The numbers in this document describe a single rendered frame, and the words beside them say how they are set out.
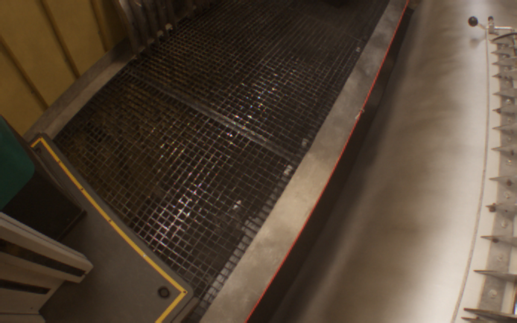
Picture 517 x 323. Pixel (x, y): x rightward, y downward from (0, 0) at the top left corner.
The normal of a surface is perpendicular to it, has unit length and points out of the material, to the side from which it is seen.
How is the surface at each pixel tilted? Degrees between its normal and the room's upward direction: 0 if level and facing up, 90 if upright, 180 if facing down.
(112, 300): 0
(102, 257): 0
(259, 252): 1
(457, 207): 40
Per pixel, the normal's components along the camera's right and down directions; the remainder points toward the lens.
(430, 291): -0.47, -0.66
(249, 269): 0.11, -0.46
